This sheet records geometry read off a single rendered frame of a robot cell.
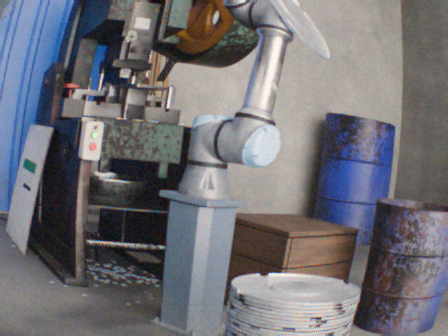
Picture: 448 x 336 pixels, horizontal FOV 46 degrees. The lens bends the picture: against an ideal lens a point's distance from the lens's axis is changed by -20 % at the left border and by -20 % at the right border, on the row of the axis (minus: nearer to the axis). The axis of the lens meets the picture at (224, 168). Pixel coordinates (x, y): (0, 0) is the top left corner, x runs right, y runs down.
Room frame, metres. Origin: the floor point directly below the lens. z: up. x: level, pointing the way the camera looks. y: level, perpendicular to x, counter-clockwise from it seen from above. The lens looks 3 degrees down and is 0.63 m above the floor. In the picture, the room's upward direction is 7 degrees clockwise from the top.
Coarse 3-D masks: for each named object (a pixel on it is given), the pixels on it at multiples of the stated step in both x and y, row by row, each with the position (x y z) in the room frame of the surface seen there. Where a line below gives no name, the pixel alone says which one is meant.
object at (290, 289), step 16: (240, 288) 1.23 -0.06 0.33; (256, 288) 1.24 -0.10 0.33; (272, 288) 1.24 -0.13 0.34; (288, 288) 1.23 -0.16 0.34; (304, 288) 1.24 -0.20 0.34; (320, 288) 1.24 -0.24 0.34; (336, 288) 1.27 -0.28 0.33; (352, 288) 1.27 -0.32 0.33; (288, 304) 1.11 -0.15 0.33; (304, 304) 1.11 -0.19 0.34; (320, 304) 1.11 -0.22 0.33
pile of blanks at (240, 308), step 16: (240, 304) 1.17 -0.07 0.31; (256, 304) 1.14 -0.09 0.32; (272, 304) 1.12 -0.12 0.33; (336, 304) 1.15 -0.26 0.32; (352, 304) 1.16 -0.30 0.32; (240, 320) 1.18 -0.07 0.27; (256, 320) 1.14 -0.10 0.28; (272, 320) 1.12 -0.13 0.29; (288, 320) 1.11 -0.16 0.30; (304, 320) 1.11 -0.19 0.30; (320, 320) 1.12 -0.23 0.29; (336, 320) 1.13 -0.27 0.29; (352, 320) 1.20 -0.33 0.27
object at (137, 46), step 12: (132, 12) 2.43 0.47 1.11; (144, 12) 2.46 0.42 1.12; (156, 12) 2.49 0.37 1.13; (132, 24) 2.43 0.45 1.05; (144, 24) 2.46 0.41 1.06; (156, 24) 2.50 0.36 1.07; (132, 36) 2.42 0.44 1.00; (144, 36) 2.47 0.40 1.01; (120, 48) 2.43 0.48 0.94; (132, 48) 2.41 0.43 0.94; (144, 48) 2.45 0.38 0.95; (132, 60) 2.45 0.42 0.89; (144, 60) 2.47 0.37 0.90
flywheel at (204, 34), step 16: (192, 0) 2.93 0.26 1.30; (208, 0) 2.71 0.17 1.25; (192, 16) 2.85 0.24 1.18; (208, 16) 2.74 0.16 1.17; (224, 16) 2.62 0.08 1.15; (192, 32) 2.82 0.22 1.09; (208, 32) 2.71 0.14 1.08; (224, 32) 2.54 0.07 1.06; (192, 48) 2.73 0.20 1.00; (208, 48) 2.63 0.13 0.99
